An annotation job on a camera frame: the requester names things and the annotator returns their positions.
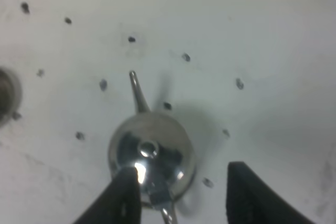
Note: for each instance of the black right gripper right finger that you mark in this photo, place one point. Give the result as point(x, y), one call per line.
point(250, 200)

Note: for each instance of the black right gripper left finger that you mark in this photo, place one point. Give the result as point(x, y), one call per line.
point(119, 203)

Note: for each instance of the stainless steel teapot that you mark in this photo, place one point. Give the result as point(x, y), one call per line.
point(158, 147)

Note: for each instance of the right stainless steel teacup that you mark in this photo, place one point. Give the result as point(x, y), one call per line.
point(11, 94)

